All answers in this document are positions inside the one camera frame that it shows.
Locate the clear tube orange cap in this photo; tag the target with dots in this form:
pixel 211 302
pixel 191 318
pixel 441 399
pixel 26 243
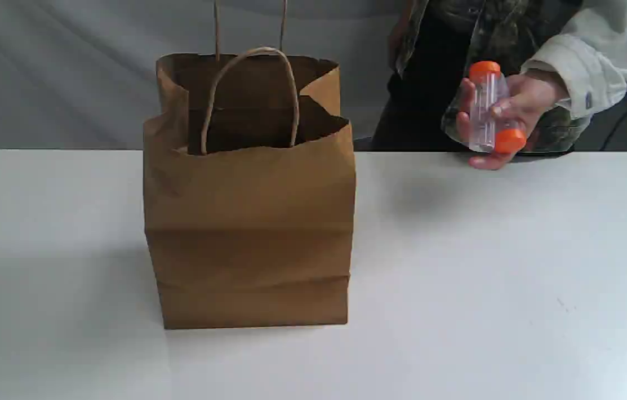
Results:
pixel 490 87
pixel 503 136

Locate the person's torso camouflage jacket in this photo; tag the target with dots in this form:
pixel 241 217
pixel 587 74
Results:
pixel 432 48

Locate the person's left forearm white sleeve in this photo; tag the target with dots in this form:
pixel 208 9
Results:
pixel 590 56

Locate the brown paper bag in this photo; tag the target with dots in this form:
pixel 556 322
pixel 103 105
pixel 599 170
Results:
pixel 249 190

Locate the person's left hand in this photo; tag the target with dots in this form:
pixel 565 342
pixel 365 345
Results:
pixel 531 95

